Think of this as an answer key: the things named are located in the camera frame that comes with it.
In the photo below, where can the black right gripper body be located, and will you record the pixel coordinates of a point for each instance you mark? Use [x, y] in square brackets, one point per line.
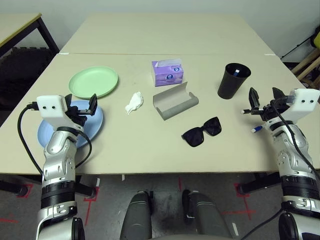
[271, 111]

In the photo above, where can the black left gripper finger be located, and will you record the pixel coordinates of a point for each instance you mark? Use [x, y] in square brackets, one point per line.
[69, 100]
[93, 105]

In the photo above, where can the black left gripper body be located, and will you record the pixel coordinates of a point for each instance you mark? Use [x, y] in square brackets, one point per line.
[76, 116]

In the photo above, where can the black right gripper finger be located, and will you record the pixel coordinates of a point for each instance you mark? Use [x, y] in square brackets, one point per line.
[278, 95]
[254, 102]

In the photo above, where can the blue plastic plate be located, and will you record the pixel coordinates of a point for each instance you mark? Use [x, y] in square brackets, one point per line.
[96, 122]

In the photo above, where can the white tissue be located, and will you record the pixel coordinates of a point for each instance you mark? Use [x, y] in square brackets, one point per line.
[135, 102]

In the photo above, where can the black sunglasses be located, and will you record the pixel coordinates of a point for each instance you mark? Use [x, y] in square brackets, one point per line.
[196, 137]

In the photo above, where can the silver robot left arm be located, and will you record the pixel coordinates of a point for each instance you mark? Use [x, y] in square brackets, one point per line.
[58, 155]

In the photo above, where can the white pen blue cap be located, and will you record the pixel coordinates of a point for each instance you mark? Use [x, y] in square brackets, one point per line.
[256, 129]

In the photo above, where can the green plastic plate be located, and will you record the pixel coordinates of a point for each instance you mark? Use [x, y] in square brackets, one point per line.
[92, 81]

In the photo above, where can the black plastic cup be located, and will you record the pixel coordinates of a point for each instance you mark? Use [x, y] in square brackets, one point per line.
[228, 85]

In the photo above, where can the wooden rack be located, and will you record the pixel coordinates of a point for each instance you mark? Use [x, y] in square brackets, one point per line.
[303, 65]

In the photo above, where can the white tape strip on table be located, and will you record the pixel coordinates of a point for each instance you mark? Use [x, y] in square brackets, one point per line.
[64, 53]
[270, 54]

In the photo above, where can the thin black stand rod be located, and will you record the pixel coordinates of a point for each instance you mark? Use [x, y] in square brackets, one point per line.
[297, 47]

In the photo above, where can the black foam floor mats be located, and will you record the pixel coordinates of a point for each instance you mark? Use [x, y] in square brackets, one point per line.
[22, 70]

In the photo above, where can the yellow green round object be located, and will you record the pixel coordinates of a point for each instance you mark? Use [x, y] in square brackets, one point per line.
[317, 40]

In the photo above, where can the black table foot with caster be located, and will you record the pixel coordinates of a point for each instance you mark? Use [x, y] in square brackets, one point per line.
[85, 190]
[257, 186]
[10, 186]

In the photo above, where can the purple tissue box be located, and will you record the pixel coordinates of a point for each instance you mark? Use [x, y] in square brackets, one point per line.
[167, 77]

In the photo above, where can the grey open glasses case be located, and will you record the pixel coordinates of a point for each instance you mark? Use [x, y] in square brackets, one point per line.
[172, 100]

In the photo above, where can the grey robot left leg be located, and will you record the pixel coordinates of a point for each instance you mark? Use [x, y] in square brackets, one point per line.
[136, 217]

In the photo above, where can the grey robot leg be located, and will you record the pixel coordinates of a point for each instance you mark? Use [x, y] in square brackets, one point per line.
[207, 217]
[136, 217]

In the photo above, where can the white floor tape strip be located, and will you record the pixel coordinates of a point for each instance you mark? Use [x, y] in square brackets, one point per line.
[235, 228]

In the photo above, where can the grey robot right leg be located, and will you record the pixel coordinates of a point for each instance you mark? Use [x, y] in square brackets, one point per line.
[207, 217]

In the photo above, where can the grey robot waist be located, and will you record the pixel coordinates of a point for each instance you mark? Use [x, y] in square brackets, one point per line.
[187, 237]

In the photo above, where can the wooden side table black frame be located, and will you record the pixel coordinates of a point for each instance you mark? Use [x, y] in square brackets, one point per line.
[15, 27]

